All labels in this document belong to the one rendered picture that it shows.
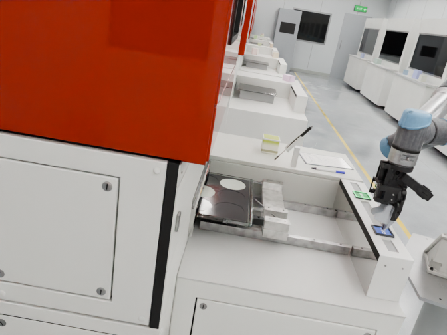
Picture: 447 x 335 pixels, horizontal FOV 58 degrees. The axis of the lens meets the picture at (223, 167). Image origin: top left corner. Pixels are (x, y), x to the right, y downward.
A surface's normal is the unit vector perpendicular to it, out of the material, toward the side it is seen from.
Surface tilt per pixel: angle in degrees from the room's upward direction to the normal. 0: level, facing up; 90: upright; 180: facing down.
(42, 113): 90
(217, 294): 90
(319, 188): 90
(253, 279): 0
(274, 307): 90
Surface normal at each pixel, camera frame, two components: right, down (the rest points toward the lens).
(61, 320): -0.07, 0.35
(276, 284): 0.15, -0.92
